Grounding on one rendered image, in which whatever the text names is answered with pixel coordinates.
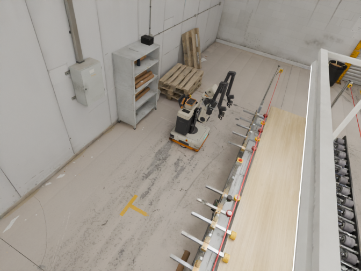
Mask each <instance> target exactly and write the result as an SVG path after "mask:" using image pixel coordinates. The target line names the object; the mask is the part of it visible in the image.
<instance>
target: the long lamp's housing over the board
mask: <svg viewBox="0 0 361 271"><path fill-rule="evenodd" d="M317 73H318V60H315V61H314V62H313V63H312V65H311V79H310V86H309V98H308V110H307V121H306V134H305V145H304V157H303V164H302V176H301V188H300V199H299V212H298V223H297V235H296V242H295V254H294V266H293V271H312V240H313V206H314V173H315V139H316V106H317Z"/></svg>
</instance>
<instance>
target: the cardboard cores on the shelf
mask: <svg viewBox="0 0 361 271"><path fill-rule="evenodd" d="M145 58H146V55H145V56H143V57H141V58H140V61H141V60H143V59H145ZM153 77H154V74H153V73H152V71H149V72H147V71H146V70H145V71H143V72H142V73H141V74H139V75H138V76H136V77H135V89H137V88H138V87H140V86H142V85H143V84H145V83H146V82H148V81H149V80H151V79H152V78H153ZM149 90H150V88H149V87H147V88H146V89H145V88H143V89H142V90H140V91H139V92H138V93H137V94H135V101H137V100H138V99H140V98H141V97H142V96H143V95H144V94H145V93H147V92H148V91H149Z"/></svg>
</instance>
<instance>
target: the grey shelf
mask: <svg viewBox="0 0 361 271"><path fill-rule="evenodd" d="M129 48H130V49H129ZM132 49H133V50H132ZM134 50H135V51H134ZM136 51H138V52H136ZM145 55H146V58H145V59H143V60H141V61H140V63H141V66H137V63H136V64H134V61H136V60H137V59H139V58H141V57H143V56H145ZM112 61H113V72H114V84H115V95H116V101H117V113H118V122H120V120H121V121H123V122H125V123H127V124H130V125H132V126H133V127H134V130H135V129H136V124H137V123H138V122H139V121H140V120H141V119H142V118H143V117H145V116H146V115H147V114H148V113H149V112H151V110H152V109H153V108H154V107H155V110H156V109H157V91H158V73H159V63H160V45H159V44H156V43H153V44H152V45H150V46H148V45H145V44H142V43H141V39H140V40H138V41H136V42H134V43H132V44H129V45H127V46H125V47H123V48H121V49H119V50H117V51H115V52H113V53H112ZM157 62H158V64H157ZM131 63H132V66H131ZM145 70H146V71H147V72H149V71H152V73H153V74H154V77H153V78H152V79H151V80H149V81H148V82H146V83H145V84H143V85H142V86H140V87H138V88H137V89H135V77H136V76H138V75H139V74H141V73H142V72H143V71H145ZM156 82H157V83H156ZM147 87H149V88H150V90H149V91H148V92H147V93H145V94H144V95H143V96H142V97H141V98H140V99H138V100H137V101H135V94H137V93H138V92H139V91H140V90H142V89H143V88H145V89H146V88H147ZM132 96H133V99H132ZM155 102H156V103H155Z"/></svg>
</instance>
